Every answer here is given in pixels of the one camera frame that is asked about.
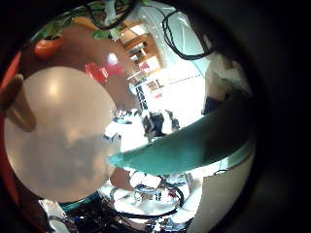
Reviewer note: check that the black control equipment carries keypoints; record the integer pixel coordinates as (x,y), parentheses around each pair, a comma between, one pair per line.
(97,220)

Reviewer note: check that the black metal frame rail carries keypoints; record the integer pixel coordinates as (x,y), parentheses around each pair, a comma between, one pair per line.
(142,95)

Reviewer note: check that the orange plant pot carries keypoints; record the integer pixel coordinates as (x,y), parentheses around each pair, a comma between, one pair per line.
(48,48)

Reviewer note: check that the flower bouquet with green wrap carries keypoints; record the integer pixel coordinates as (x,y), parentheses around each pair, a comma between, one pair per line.
(194,145)

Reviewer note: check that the black equipment stand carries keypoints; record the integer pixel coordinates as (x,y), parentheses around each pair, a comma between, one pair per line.
(158,123)

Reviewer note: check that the gold metal vase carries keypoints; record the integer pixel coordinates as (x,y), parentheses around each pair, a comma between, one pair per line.
(19,110)

